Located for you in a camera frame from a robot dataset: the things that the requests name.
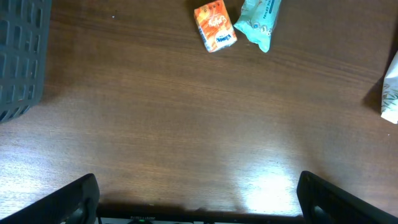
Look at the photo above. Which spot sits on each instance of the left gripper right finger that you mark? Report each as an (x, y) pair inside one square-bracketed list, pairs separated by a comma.
[(323, 202)]

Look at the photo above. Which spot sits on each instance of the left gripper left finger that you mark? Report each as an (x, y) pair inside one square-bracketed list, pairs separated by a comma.
[(74, 203)]

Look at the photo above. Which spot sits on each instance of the white floral tube gold cap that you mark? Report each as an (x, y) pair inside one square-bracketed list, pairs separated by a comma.
[(389, 96)]

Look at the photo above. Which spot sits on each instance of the teal wet wipes pack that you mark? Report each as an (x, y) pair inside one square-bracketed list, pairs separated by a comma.
[(257, 21)]

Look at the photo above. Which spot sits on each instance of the orange tissue pack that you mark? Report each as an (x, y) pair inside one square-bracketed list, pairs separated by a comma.
[(215, 26)]

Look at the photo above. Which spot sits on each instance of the grey plastic mesh basket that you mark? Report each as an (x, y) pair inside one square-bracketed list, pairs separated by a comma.
[(24, 37)]

